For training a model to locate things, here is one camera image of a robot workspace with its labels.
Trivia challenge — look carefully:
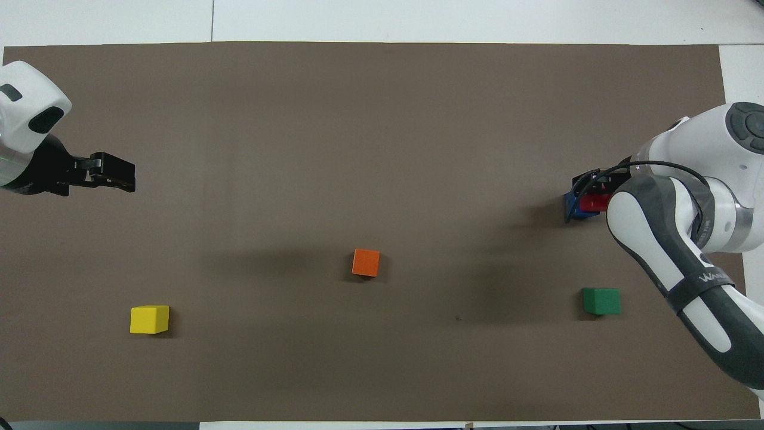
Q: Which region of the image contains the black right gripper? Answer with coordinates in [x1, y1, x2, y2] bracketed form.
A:
[571, 156, 634, 194]

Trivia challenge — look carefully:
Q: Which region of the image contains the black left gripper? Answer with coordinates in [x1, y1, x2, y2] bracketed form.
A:
[5, 136, 137, 197]

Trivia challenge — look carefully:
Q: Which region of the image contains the red block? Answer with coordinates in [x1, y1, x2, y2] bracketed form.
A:
[580, 192, 611, 214]

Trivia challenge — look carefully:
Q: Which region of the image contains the blue block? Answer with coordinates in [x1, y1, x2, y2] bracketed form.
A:
[564, 191, 600, 223]

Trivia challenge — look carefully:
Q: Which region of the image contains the green block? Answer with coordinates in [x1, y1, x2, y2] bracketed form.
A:
[583, 287, 621, 316]

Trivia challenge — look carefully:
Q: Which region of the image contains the yellow block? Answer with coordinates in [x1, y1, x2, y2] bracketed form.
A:
[130, 305, 171, 335]

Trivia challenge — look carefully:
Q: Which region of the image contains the orange block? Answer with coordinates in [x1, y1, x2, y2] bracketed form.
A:
[352, 248, 381, 278]

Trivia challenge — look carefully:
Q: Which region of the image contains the brown table mat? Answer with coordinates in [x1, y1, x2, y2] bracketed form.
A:
[0, 41, 762, 423]

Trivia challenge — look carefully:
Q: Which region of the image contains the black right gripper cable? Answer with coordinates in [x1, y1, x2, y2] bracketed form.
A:
[564, 159, 711, 225]

